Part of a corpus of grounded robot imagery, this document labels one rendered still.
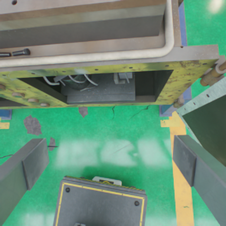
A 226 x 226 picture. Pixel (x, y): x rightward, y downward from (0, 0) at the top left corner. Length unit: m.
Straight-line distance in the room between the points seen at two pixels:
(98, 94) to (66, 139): 0.95
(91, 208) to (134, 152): 0.62
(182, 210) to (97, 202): 0.79
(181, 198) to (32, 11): 1.71
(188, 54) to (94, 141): 1.37
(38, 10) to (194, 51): 0.39
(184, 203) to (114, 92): 1.26
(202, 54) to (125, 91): 0.52
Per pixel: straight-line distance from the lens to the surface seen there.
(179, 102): 0.90
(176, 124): 1.71
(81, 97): 0.97
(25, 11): 0.47
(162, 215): 1.81
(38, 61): 0.53
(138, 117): 1.67
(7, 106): 1.24
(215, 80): 0.57
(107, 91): 0.94
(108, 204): 1.44
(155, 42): 0.50
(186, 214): 1.84
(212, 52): 0.52
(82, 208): 1.49
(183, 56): 0.49
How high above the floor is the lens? 1.65
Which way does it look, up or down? 79 degrees down
